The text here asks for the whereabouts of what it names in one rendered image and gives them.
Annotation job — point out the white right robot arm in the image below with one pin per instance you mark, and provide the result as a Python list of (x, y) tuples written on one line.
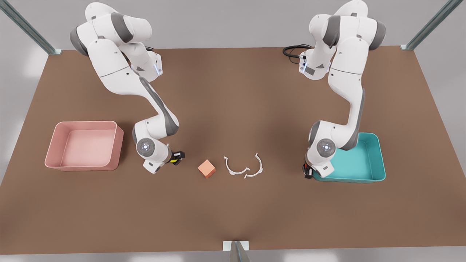
[(120, 78)]

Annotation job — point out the white curved clip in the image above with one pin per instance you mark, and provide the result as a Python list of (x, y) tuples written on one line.
[(259, 166), (233, 170)]

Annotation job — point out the silver frame post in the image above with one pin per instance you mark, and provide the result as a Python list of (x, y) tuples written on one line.
[(236, 251), (27, 27), (431, 25)]

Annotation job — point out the orange cube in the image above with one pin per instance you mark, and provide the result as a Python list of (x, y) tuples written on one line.
[(206, 169)]

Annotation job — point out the pink storage box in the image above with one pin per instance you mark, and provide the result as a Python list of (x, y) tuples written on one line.
[(85, 147)]

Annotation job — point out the blue storage box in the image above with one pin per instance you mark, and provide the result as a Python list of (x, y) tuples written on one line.
[(358, 160)]

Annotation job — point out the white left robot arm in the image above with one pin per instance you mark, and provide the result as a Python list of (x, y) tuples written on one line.
[(346, 72)]

